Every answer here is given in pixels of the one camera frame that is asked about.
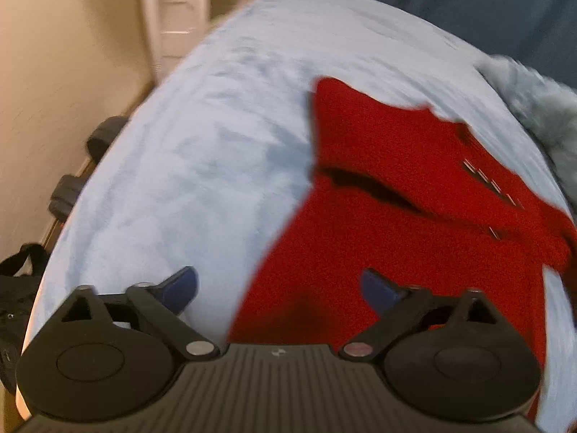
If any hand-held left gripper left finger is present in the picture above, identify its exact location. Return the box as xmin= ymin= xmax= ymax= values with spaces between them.
xmin=58 ymin=266 xmax=221 ymax=362

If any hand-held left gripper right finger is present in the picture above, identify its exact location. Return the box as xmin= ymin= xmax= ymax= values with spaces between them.
xmin=338 ymin=268 xmax=502 ymax=362

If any red knit sweater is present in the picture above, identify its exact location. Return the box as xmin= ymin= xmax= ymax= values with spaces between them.
xmin=225 ymin=76 xmax=577 ymax=421

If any bed with light blue sheet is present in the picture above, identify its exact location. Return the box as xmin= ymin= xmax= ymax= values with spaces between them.
xmin=27 ymin=0 xmax=577 ymax=433

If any black dumbbell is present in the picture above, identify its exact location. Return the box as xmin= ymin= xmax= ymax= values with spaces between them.
xmin=85 ymin=116 xmax=130 ymax=158
xmin=48 ymin=174 xmax=87 ymax=221

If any black bag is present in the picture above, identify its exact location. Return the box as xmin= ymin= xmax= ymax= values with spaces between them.
xmin=0 ymin=242 xmax=47 ymax=395

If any light blue fleece blanket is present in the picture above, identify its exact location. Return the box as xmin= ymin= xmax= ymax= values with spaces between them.
xmin=477 ymin=54 xmax=577 ymax=217

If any white shelf unit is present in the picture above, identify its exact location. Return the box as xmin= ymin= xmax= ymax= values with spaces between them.
xmin=139 ymin=0 xmax=268 ymax=75

